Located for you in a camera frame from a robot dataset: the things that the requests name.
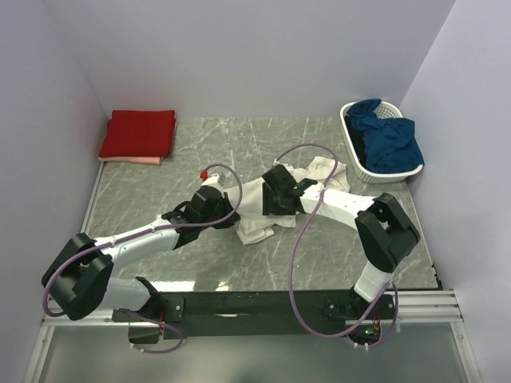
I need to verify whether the crumpled blue t shirt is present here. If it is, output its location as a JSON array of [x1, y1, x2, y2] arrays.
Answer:
[[345, 98, 425, 174]]

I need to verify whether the aluminium extrusion rail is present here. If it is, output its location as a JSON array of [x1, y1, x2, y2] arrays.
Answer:
[[41, 290, 464, 327]]

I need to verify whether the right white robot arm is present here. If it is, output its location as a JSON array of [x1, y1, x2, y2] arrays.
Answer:
[[262, 164, 421, 318]]

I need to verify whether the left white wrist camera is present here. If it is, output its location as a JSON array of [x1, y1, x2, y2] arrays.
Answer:
[[200, 170, 226, 192]]

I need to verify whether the folded pink t shirt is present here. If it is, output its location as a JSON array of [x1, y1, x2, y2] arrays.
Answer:
[[98, 119, 176, 165]]

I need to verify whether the white plastic laundry basket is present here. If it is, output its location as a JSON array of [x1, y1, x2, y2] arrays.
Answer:
[[339, 101, 424, 184]]

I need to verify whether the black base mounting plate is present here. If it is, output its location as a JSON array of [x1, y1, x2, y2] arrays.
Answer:
[[112, 290, 397, 344]]

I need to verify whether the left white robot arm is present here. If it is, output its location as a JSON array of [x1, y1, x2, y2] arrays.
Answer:
[[42, 186, 240, 321]]

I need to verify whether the folded red t shirt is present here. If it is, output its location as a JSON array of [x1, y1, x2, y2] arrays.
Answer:
[[98, 109, 176, 160]]

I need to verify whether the cream white t shirt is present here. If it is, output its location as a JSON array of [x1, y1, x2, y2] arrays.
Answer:
[[225, 156, 351, 245]]

